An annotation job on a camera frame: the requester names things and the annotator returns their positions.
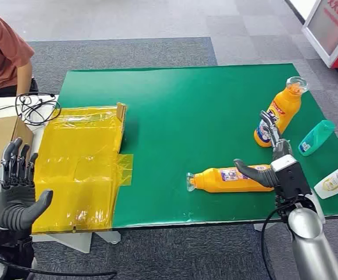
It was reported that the person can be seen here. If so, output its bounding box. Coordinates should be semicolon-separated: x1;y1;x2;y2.
0;5;39;98

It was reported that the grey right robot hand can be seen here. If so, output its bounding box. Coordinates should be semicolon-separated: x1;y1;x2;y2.
233;110;293;190

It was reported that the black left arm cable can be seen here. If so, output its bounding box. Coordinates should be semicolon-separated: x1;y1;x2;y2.
0;230;118;280

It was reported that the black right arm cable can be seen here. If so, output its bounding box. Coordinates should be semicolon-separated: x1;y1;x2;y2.
260;202;292;280

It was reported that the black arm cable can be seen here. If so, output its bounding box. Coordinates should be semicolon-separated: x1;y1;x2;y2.
260;202;292;280
0;230;118;280

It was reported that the green table mat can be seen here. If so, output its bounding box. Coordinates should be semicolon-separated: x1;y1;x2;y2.
57;64;338;229

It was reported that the black cable bundle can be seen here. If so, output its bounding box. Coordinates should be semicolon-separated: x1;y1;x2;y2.
14;92;62;127

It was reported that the long orange detergent bottle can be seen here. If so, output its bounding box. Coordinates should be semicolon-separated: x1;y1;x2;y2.
186;165;275;193

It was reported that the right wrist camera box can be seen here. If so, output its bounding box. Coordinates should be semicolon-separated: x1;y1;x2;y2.
270;154;312;200

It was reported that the white plastic bottle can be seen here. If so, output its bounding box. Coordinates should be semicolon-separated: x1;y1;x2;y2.
314;159;338;200

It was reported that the teal plastic bottle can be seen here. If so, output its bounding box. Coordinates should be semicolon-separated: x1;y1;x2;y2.
298;120;336;157

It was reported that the short orange Tide bottle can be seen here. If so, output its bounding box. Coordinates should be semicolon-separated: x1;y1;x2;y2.
253;76;309;148

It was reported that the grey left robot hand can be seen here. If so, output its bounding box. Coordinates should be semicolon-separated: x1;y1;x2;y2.
0;137;54;233

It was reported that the red and white sign stand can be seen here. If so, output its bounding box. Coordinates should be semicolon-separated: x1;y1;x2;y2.
302;0;338;69

